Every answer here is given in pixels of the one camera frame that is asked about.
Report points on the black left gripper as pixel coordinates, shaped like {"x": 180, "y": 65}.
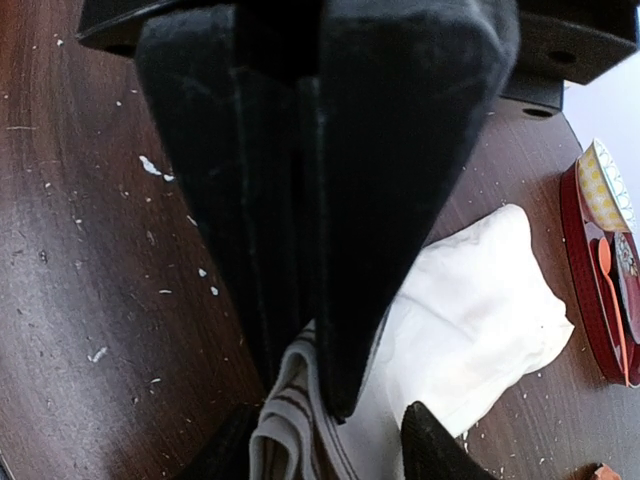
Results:
{"x": 391, "y": 118}

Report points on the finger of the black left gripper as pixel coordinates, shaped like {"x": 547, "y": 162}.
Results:
{"x": 225, "y": 108}

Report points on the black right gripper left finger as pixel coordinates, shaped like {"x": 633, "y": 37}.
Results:
{"x": 226, "y": 454}

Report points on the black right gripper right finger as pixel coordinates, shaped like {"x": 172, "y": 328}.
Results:
{"x": 429, "y": 452}

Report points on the beige underwear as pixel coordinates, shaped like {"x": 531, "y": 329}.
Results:
{"x": 472, "y": 317}

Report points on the orange underwear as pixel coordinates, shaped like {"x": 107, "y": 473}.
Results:
{"x": 594, "y": 471}

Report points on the blue patterned bowl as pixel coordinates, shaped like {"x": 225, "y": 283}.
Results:
{"x": 608, "y": 202}

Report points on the round red tray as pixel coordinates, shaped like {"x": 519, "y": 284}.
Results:
{"x": 592, "y": 290}

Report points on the red plastic spoon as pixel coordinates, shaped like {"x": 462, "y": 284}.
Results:
{"x": 605, "y": 264}

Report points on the red floral small plate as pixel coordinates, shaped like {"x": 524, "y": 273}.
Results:
{"x": 627, "y": 270}

